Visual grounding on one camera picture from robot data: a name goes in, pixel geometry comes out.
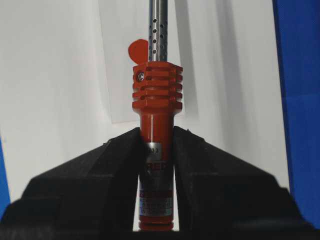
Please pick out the blue table cloth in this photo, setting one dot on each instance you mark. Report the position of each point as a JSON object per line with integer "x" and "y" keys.
{"x": 300, "y": 100}

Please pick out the right red dot mark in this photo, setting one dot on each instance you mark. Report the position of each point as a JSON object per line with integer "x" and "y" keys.
{"x": 138, "y": 51}

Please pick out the large white base board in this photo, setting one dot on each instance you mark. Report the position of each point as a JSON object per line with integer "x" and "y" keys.
{"x": 71, "y": 141}

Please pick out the small white raised plate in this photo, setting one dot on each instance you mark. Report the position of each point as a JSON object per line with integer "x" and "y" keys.
{"x": 190, "y": 45}

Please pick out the orange handled soldering iron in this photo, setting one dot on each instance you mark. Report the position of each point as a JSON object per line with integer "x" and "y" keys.
{"x": 157, "y": 98}

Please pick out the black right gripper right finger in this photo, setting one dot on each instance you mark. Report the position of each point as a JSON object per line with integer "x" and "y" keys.
{"x": 221, "y": 197}

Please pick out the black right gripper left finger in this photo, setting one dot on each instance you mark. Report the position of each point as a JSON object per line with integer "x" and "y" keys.
{"x": 91, "y": 197}

